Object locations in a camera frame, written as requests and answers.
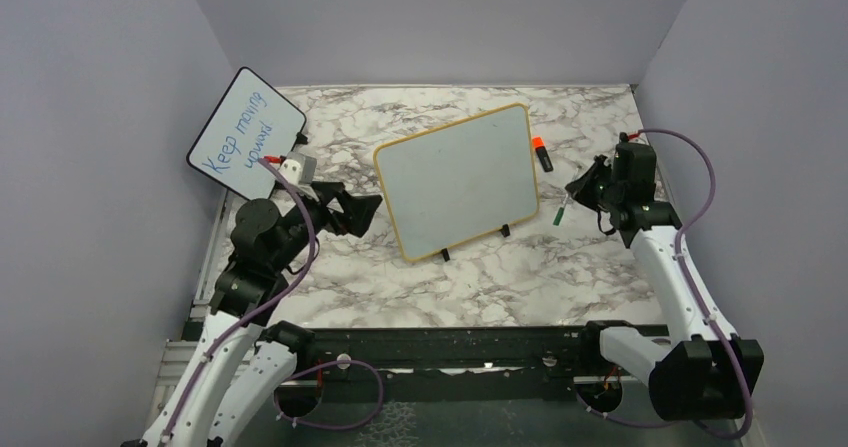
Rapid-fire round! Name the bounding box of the green-capped whiteboard marker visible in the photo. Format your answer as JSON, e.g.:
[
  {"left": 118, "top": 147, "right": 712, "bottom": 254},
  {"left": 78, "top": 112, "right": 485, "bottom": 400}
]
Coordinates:
[{"left": 552, "top": 196, "right": 571, "bottom": 226}]

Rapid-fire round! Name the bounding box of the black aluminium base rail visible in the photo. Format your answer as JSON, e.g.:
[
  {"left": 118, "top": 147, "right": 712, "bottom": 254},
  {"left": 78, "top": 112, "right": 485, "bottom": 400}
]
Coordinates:
[{"left": 156, "top": 324, "right": 670, "bottom": 406}]

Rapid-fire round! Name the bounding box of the purple cable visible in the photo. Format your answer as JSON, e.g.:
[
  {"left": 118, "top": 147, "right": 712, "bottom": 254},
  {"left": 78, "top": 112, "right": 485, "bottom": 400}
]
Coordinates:
[
  {"left": 574, "top": 128, "right": 757, "bottom": 442},
  {"left": 158, "top": 157, "right": 386, "bottom": 442}
]

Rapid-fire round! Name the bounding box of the black-framed whiteboard with writing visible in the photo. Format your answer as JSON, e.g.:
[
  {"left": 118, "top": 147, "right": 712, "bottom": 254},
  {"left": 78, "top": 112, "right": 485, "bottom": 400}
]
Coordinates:
[{"left": 186, "top": 67, "right": 307, "bottom": 200}]

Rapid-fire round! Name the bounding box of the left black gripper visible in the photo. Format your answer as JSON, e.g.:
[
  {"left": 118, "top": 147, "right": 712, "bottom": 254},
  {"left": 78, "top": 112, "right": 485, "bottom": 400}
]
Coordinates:
[{"left": 272, "top": 180, "right": 384, "bottom": 271}]

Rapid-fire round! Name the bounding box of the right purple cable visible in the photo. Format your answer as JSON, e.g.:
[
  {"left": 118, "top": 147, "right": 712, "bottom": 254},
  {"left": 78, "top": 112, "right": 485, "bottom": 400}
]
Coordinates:
[{"left": 574, "top": 128, "right": 757, "bottom": 442}]

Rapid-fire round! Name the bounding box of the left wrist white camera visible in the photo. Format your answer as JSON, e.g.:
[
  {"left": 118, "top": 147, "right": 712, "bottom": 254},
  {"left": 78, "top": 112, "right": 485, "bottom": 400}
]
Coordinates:
[{"left": 278, "top": 152, "right": 317, "bottom": 186}]

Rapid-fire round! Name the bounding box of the yellow-framed whiteboard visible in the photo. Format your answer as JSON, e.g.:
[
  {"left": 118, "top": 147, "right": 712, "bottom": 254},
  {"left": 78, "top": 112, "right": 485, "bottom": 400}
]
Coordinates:
[{"left": 373, "top": 103, "right": 540, "bottom": 262}]

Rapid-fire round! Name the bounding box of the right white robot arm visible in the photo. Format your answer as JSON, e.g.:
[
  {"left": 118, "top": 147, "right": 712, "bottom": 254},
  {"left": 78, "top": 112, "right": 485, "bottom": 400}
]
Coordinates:
[{"left": 566, "top": 139, "right": 764, "bottom": 421}]

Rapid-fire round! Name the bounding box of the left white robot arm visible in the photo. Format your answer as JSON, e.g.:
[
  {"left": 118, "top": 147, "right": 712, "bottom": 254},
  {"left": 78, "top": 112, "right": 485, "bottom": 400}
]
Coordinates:
[{"left": 131, "top": 182, "right": 382, "bottom": 446}]

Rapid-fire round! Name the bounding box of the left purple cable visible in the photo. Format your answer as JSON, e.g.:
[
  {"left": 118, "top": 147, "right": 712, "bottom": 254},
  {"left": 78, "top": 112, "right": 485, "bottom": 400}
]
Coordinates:
[{"left": 158, "top": 157, "right": 386, "bottom": 442}]

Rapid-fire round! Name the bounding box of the orange-capped black highlighter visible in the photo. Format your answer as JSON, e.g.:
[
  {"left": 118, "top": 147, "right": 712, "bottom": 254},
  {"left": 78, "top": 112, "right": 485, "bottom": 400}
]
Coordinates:
[{"left": 531, "top": 136, "right": 554, "bottom": 173}]

